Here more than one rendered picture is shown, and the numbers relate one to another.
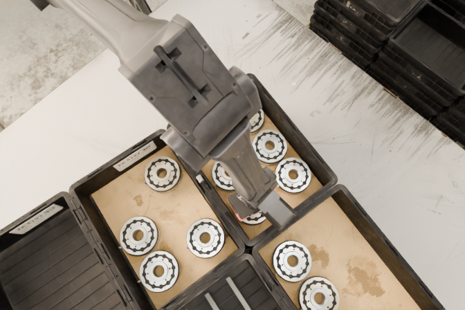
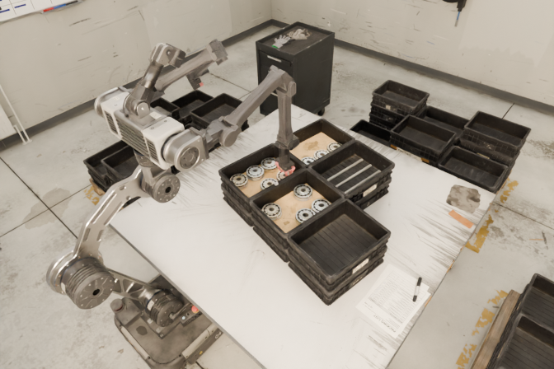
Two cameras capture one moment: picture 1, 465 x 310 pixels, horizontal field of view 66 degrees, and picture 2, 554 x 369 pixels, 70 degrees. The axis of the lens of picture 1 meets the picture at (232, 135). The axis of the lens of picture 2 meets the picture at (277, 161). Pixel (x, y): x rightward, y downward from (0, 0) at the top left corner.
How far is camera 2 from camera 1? 1.71 m
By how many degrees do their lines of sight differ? 53
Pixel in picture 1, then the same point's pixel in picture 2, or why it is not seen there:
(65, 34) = not seen: outside the picture
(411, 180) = (265, 142)
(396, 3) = not seen: hidden behind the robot
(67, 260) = (323, 249)
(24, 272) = (333, 269)
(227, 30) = (168, 212)
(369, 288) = (315, 144)
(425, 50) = not seen: hidden behind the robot
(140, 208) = (290, 221)
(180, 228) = (298, 204)
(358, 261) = (305, 147)
